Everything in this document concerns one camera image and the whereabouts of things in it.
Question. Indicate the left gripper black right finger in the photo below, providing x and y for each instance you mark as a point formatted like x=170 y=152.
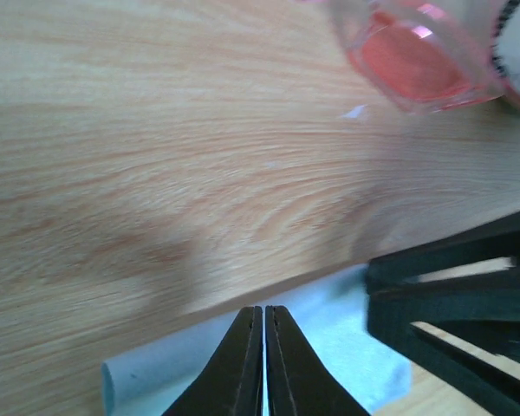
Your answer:
x=297 y=381

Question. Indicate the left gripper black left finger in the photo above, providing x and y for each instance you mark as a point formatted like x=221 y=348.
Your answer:
x=231 y=384

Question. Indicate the light blue cleaning cloth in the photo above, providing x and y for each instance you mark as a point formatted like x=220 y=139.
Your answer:
x=331 y=312

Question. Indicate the pink translucent sunglasses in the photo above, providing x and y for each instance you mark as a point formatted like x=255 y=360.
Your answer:
x=424 y=56

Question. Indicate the flag pattern glasses case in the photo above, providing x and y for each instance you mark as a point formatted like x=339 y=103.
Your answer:
x=506 y=50

